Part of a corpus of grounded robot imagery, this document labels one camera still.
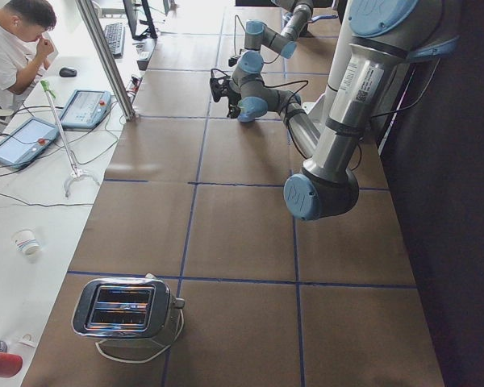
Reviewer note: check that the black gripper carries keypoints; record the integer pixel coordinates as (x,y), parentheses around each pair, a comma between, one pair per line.
(233,97)

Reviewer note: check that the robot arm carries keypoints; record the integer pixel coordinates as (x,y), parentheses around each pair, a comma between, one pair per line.
(375,37)
(300,13)

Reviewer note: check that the black monitor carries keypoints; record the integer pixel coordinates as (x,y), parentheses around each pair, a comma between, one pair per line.
(139,19)

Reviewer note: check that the black keyboard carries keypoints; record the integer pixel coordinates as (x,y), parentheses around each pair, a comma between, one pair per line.
(115,35)

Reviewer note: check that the teach pendant far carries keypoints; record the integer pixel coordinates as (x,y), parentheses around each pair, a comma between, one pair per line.
(85,109)

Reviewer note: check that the teach pendant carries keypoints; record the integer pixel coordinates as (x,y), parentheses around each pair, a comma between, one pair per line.
(85,109)
(26,143)

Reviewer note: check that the reacher grabber tool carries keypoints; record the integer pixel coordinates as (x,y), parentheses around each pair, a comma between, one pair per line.
(77,173)

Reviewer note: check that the black computer mouse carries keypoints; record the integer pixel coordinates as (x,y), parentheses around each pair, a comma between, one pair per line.
(67,72)

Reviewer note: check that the teach pendant near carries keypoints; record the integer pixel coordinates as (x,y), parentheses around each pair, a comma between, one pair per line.
(26,143)

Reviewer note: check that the white appliance box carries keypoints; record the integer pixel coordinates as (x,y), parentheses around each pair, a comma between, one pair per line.
(129,312)

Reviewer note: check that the seated person white shirt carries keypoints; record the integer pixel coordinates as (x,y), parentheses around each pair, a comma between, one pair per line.
(25,49)

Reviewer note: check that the paper cup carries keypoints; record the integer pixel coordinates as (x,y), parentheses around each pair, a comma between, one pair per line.
(26,242)

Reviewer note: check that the red bottle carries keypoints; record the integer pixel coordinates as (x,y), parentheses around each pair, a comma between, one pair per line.
(10,364)

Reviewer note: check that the aluminium frame post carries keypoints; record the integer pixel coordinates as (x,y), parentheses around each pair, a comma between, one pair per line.
(93,26)

